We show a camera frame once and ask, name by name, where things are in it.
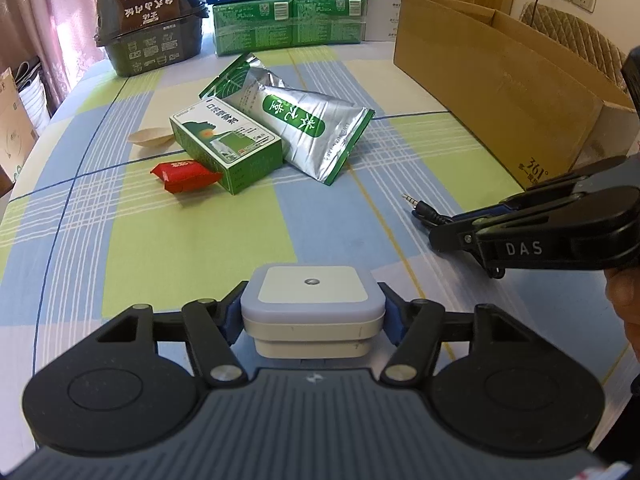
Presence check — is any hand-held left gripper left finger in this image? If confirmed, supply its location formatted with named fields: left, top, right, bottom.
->
left=97, top=281, right=248, bottom=386

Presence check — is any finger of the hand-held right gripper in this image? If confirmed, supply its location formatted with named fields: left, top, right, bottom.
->
left=429, top=192, right=586, bottom=253
left=500, top=156, right=640, bottom=211

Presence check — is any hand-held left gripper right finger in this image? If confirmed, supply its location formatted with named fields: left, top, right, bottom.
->
left=377, top=282, right=528, bottom=386

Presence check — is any black audio cable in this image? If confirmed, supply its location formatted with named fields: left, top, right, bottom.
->
left=402, top=192, right=453, bottom=228

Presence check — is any white square night light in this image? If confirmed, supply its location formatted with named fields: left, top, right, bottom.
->
left=241, top=263, right=387, bottom=359

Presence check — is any brown cardboard box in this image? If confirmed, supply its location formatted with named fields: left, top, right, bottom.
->
left=393, top=0, right=640, bottom=191

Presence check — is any red snack packet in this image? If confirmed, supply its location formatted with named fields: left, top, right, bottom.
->
left=149, top=159, right=223, bottom=194

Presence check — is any green medicine box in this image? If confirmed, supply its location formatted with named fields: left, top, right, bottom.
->
left=169, top=97, right=283, bottom=196

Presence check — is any silver tea pouch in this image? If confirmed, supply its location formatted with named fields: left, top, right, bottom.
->
left=200, top=53, right=376, bottom=186

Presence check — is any wooden spoon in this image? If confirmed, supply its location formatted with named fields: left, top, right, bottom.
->
left=130, top=127, right=176, bottom=148

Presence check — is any desktop with checked tablecloth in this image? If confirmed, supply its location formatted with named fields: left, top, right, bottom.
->
left=0, top=42, right=640, bottom=376

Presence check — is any person's right hand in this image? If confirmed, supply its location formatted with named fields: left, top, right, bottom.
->
left=605, top=266, right=640, bottom=326

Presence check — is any chair with quilted cover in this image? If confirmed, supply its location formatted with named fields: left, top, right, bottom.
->
left=520, top=2, right=628, bottom=91

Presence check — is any green wrapped pack carton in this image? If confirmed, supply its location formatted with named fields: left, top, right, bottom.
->
left=212, top=0, right=368, bottom=57

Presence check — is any brown die-cut cardboard carton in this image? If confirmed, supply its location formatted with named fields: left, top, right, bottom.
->
left=0, top=67, right=38, bottom=198

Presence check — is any black instant meal box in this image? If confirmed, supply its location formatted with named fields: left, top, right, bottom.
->
left=95, top=0, right=210, bottom=78

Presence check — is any pink curtain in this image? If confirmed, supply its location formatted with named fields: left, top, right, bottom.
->
left=0, top=0, right=126, bottom=106

